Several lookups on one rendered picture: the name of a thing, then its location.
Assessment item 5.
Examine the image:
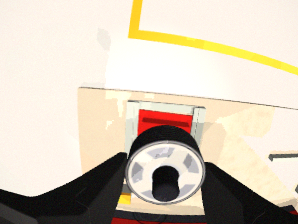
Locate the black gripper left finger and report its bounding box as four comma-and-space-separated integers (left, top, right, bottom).
0, 152, 128, 224

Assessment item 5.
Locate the black wheel with white hub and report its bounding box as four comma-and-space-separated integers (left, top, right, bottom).
124, 125, 206, 205

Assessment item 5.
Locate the yellow rectangular outline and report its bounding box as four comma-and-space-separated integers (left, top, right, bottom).
129, 0, 298, 76

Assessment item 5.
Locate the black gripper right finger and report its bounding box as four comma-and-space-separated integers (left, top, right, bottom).
201, 161, 298, 224

